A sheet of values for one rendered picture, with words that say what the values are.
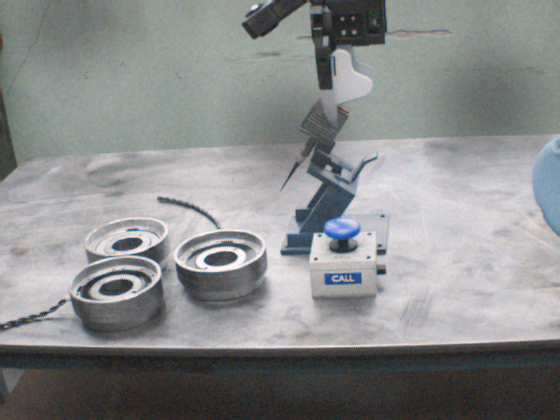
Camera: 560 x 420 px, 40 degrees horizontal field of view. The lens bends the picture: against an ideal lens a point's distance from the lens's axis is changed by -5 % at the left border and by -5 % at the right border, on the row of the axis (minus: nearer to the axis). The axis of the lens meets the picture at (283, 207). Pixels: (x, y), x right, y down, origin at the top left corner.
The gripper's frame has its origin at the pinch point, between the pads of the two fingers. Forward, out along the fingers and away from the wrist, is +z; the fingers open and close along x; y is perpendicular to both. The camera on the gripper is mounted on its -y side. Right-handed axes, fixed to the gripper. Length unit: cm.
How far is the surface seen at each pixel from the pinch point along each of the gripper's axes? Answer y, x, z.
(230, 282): -10.0, -16.3, 13.7
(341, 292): 1.8, -15.4, 15.5
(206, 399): -20.3, -2.1, 41.1
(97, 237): -29.6, -6.2, 13.1
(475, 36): 27, 151, 24
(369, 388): 2.8, 1.4, 41.2
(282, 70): -33, 148, 32
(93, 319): -23.6, -23.5, 14.3
